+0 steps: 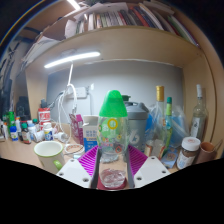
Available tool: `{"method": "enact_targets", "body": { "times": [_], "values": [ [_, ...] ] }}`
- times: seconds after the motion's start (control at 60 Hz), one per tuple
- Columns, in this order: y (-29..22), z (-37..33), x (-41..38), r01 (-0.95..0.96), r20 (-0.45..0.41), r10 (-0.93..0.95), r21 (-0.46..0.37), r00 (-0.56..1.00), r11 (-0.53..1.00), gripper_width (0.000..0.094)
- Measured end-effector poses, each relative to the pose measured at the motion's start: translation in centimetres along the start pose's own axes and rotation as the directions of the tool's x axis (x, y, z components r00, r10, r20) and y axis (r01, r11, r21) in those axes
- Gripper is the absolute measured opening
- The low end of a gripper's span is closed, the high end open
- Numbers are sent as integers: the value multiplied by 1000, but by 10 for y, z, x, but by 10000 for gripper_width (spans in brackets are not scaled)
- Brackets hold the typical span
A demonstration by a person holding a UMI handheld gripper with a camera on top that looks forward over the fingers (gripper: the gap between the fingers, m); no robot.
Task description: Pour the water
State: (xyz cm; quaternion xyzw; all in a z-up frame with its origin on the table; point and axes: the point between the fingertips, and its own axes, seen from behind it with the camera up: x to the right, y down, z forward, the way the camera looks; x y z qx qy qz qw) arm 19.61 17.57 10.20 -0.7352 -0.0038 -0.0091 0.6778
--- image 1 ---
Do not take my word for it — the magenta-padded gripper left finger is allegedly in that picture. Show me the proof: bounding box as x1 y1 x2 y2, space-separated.
55 144 100 190

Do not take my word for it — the white mug with green handle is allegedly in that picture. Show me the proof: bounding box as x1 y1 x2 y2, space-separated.
33 140 67 175

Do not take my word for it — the brown mug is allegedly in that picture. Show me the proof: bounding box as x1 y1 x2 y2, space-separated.
196 141 218 164

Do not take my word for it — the small dark bottle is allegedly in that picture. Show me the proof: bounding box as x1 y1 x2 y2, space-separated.
20 123 32 144

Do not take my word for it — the clear bottle with green cap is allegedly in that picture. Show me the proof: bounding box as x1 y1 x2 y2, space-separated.
96 89 130 189

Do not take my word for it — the magenta pouch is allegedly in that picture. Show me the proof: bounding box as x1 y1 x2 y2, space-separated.
68 113 84 145

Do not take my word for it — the blue and white carton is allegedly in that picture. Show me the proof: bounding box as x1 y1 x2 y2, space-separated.
82 115 100 153

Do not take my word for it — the white cable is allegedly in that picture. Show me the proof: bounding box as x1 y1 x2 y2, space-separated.
56 83 78 141

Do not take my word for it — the small white bottle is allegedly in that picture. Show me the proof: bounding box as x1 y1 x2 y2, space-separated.
42 122 54 142

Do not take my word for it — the slim bottle with teal cap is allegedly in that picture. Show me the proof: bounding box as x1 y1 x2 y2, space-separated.
164 96 174 148

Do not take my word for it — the white power strip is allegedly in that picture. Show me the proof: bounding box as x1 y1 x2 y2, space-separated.
64 86 89 100

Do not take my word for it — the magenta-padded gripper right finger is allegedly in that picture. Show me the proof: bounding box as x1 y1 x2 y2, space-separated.
126 144 172 189

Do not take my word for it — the white ceiling light tube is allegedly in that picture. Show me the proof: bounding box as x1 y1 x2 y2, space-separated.
66 0 82 11

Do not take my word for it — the grey shaker bottle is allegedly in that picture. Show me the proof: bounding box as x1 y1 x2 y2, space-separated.
123 101 150 154

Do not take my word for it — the tall clear glass bottle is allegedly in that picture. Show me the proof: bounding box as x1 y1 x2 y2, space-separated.
190 83 209 141

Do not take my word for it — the blue plastic bag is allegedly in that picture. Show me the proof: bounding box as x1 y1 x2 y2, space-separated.
171 106 192 144

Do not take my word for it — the small green bottle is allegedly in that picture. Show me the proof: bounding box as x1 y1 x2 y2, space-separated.
7 111 16 129

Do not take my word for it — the wooden shelf with books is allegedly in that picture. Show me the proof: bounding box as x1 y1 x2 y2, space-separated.
23 0 204 68

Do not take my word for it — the clear bottle with gold cap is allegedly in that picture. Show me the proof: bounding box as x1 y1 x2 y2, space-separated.
151 85 167 158

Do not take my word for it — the small bottle with blue label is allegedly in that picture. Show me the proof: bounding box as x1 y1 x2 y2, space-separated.
9 125 19 142

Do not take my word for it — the jar with white lid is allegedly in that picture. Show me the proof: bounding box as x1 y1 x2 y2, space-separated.
175 136 202 170

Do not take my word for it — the red and white canister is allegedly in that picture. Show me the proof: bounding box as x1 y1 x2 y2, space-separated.
37 107 52 126

